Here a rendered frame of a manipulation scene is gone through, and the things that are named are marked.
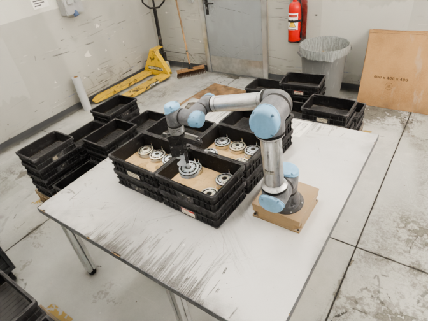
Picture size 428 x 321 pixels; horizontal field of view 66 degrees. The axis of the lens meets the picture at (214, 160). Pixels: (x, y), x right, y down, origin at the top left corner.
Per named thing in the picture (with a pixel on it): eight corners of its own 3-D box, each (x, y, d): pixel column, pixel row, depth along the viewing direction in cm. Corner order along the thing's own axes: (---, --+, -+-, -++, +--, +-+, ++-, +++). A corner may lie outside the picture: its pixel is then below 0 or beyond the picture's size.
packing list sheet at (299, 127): (313, 122, 245) (313, 121, 245) (301, 137, 231) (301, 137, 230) (272, 114, 262) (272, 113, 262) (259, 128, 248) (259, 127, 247)
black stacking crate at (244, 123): (293, 130, 220) (294, 114, 213) (272, 153, 202) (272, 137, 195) (242, 118, 241) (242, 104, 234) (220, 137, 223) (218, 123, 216)
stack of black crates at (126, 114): (129, 129, 386) (118, 93, 359) (148, 134, 370) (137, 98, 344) (102, 147, 360) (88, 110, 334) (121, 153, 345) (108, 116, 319)
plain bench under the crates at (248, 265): (363, 209, 264) (379, 134, 223) (274, 414, 164) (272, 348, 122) (202, 158, 346) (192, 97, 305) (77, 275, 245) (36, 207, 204)
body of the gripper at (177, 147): (171, 150, 170) (166, 130, 163) (187, 147, 170) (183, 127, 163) (172, 158, 164) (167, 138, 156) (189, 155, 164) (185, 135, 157)
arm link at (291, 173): (301, 182, 166) (303, 162, 157) (292, 200, 157) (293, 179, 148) (278, 176, 171) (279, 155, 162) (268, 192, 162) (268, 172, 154)
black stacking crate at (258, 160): (272, 153, 201) (272, 137, 195) (247, 181, 183) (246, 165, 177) (219, 138, 222) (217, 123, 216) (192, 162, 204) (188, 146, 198)
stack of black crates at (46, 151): (72, 167, 335) (54, 129, 309) (90, 176, 320) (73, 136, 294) (36, 191, 310) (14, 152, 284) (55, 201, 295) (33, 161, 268)
